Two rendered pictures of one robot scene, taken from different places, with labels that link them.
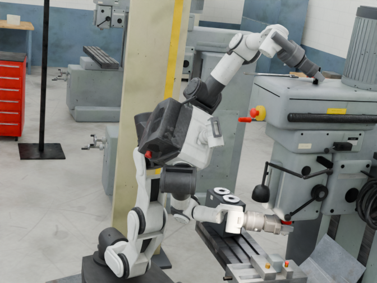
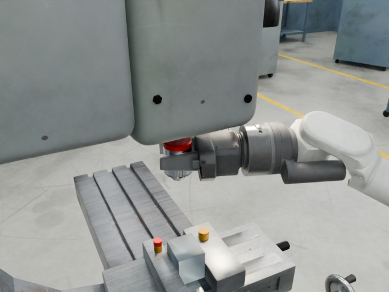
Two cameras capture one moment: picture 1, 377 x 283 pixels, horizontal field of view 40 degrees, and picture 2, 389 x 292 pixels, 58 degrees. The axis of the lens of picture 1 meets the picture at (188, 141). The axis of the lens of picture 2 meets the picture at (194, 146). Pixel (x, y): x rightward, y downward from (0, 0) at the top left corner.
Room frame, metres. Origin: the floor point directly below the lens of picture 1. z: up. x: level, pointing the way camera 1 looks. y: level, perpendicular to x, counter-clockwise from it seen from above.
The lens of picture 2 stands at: (2.59, -0.49, 1.52)
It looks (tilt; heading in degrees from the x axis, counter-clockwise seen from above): 27 degrees down; 176
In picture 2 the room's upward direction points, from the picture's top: straight up
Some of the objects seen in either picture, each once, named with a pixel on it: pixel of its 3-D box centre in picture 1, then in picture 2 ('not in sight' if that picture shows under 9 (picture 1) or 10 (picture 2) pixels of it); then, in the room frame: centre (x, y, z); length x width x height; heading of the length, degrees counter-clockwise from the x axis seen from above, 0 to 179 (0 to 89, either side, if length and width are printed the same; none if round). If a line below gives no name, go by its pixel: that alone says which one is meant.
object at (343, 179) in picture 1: (332, 177); (17, 14); (2.14, -0.66, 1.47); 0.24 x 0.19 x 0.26; 23
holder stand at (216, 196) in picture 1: (224, 210); not in sight; (2.59, -0.25, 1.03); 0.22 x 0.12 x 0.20; 30
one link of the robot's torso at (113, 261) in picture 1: (128, 259); not in sight; (2.52, 0.25, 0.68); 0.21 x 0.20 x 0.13; 37
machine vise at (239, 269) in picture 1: (266, 273); (199, 273); (2.08, -0.44, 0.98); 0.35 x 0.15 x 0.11; 111
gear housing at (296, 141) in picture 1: (313, 132); not in sight; (2.09, -0.52, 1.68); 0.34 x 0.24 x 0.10; 113
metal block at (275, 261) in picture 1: (274, 263); (185, 258); (2.09, -0.47, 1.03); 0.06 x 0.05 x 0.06; 21
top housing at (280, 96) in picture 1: (314, 102); not in sight; (2.08, -0.49, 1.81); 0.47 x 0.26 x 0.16; 113
